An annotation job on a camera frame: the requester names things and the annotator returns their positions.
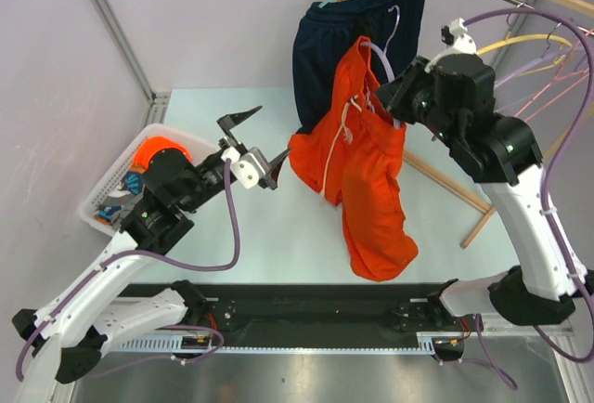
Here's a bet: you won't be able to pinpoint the purple notched hanger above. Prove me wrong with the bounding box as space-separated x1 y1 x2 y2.
358 5 401 112

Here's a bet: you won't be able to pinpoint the white laundry basket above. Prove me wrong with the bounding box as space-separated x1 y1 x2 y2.
78 123 217 237

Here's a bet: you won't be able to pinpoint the white cable duct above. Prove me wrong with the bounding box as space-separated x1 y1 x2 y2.
111 332 463 356

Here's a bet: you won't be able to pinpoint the orange shorts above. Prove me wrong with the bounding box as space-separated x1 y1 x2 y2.
289 36 419 281

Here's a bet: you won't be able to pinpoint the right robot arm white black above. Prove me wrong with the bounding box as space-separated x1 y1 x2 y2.
375 54 593 330

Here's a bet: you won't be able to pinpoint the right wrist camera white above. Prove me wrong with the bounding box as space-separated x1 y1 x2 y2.
424 18 477 73

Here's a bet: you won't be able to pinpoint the aluminium frame post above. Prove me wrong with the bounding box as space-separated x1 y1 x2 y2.
90 0 155 104

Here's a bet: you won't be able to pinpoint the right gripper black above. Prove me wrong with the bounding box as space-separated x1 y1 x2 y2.
375 55 460 149

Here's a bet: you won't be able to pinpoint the blue patterned garment in basket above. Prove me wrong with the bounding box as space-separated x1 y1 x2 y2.
95 163 145 227

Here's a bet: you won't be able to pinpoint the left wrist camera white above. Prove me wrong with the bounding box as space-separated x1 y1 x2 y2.
221 147 271 189

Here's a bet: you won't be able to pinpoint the navy blue shorts hanging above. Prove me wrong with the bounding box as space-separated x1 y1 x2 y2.
292 0 425 134

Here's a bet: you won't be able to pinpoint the yellow hanger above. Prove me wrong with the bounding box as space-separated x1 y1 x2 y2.
477 41 547 76

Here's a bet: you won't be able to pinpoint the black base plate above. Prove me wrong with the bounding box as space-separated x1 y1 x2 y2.
195 283 470 348

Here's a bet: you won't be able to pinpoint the pink hanger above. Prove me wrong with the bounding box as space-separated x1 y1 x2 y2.
513 47 590 122

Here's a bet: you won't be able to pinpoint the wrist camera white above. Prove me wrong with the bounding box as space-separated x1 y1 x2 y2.
221 147 271 189
424 18 477 73

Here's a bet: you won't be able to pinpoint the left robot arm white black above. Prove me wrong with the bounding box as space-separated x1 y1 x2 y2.
12 107 289 384

